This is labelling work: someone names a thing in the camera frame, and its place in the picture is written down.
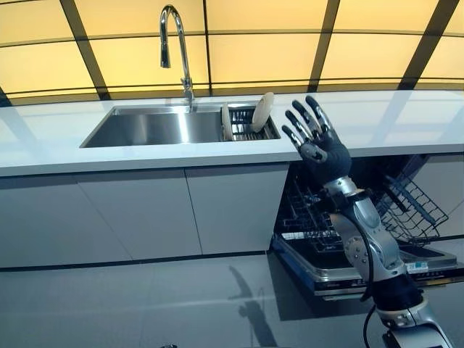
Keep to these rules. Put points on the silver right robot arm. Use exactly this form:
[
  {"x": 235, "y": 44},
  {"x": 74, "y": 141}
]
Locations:
[{"x": 377, "y": 250}]

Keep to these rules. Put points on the open dishwasher door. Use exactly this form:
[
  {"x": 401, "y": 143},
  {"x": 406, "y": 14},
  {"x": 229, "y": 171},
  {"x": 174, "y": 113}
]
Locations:
[{"x": 337, "y": 266}]

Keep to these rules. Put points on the stainless steel kitchen sink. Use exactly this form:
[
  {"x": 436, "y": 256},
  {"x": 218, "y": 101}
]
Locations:
[{"x": 159, "y": 125}]

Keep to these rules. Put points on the white cabinet door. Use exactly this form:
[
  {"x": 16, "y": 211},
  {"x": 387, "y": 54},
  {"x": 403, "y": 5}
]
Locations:
[
  {"x": 235, "y": 206},
  {"x": 134, "y": 214},
  {"x": 47, "y": 226}
]

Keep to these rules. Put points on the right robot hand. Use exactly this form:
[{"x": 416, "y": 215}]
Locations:
[{"x": 332, "y": 150}]

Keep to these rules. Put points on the metal sink dish rack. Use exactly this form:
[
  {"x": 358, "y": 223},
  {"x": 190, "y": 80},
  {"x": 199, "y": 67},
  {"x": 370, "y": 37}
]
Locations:
[{"x": 250, "y": 127}]

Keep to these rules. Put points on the chrome gooseneck kitchen faucet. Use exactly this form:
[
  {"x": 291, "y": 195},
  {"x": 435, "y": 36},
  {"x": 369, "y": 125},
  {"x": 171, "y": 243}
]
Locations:
[{"x": 180, "y": 54}]

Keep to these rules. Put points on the round white plate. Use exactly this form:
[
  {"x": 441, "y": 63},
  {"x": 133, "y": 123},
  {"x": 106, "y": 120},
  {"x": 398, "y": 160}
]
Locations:
[
  {"x": 261, "y": 111},
  {"x": 226, "y": 122}
]

